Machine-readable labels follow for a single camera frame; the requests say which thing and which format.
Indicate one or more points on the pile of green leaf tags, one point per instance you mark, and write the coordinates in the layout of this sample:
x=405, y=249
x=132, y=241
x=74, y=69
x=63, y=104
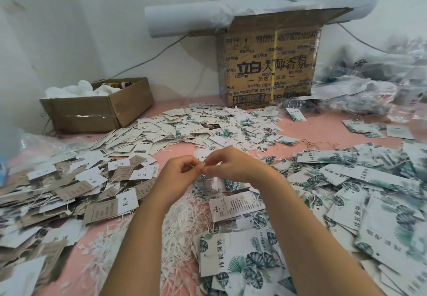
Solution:
x=347, y=199

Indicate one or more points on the person's left hand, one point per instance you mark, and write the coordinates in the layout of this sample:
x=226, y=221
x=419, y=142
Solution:
x=173, y=179

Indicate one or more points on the person's left forearm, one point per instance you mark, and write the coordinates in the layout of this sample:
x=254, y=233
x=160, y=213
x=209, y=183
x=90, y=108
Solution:
x=137, y=256

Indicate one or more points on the large printed cardboard box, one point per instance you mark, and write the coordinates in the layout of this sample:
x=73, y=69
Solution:
x=270, y=59

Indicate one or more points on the clear plastic bag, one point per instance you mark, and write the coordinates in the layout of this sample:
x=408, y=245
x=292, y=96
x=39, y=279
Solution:
x=40, y=144

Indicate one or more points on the heap of small tags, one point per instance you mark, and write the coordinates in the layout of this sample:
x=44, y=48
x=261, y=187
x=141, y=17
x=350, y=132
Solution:
x=187, y=126

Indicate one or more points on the person's right hand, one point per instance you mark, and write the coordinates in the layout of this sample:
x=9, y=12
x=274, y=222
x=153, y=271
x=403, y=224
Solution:
x=237, y=166

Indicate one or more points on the small open cardboard box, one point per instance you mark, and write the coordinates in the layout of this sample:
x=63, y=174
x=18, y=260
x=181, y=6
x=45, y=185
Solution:
x=97, y=107

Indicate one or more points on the person's right forearm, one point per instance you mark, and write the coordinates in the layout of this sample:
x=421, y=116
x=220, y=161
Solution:
x=313, y=242

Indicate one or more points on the white crumpled material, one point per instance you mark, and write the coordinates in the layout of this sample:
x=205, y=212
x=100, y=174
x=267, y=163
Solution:
x=80, y=90

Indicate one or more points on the pile of brown white tags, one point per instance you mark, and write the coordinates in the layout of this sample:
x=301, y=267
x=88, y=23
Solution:
x=60, y=202

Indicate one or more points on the heap of clear plastic bags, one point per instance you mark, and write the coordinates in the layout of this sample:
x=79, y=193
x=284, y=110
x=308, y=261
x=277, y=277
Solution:
x=380, y=79

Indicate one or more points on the blue tissue pack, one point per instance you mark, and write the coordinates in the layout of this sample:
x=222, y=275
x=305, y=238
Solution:
x=2, y=171

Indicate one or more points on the white roll in plastic wrap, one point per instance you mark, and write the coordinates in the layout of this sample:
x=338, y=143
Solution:
x=183, y=12

